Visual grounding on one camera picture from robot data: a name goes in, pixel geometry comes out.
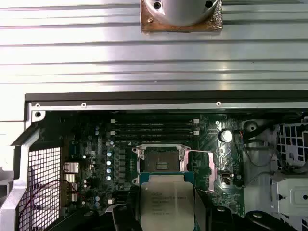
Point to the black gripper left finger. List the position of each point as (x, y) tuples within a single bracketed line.
[(115, 221)]

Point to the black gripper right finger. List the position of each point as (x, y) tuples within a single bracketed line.
[(216, 221)]

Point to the metal socket cover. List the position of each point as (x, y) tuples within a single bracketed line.
[(213, 170)]

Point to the silver topped CPU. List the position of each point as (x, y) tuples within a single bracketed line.
[(166, 202)]

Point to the CPU socket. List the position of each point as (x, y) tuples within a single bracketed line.
[(149, 158)]

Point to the RAM slot white clips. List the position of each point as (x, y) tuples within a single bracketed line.
[(154, 133), (154, 121)]

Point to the silver port block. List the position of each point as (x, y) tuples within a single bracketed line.
[(71, 167), (71, 178)]

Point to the green motherboard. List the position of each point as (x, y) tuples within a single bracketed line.
[(207, 144)]

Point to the blue port connector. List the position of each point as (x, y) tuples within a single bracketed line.
[(77, 149)]

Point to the round coin battery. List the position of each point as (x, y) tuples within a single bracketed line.
[(225, 136)]

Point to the black PC case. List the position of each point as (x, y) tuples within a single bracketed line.
[(144, 96)]

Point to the square brown base plate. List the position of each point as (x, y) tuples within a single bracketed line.
[(156, 27)]

